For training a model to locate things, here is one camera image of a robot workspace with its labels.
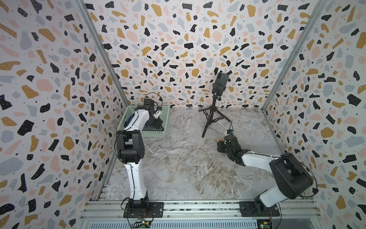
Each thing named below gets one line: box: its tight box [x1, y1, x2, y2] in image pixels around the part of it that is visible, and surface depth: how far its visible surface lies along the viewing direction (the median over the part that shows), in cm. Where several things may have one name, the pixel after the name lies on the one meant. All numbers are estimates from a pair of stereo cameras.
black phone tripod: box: [198, 83, 231, 138], surface depth 102 cm
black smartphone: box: [211, 72, 230, 97], surface depth 92 cm
